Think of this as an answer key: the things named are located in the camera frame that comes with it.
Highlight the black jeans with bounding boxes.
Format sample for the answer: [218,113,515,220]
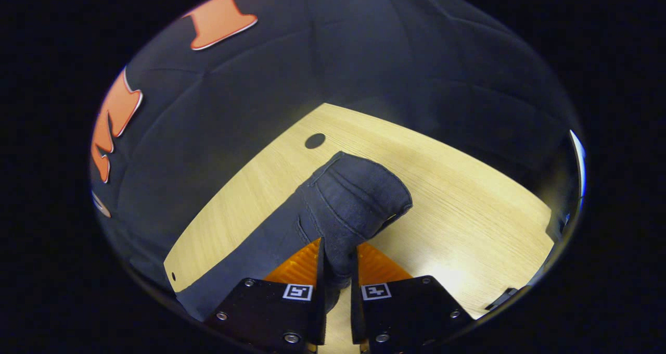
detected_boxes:
[174,151,414,323]

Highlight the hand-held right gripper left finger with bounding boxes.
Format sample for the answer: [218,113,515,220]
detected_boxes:
[204,238,327,353]

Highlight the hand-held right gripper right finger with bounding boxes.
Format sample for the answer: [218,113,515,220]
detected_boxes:
[350,242,474,354]

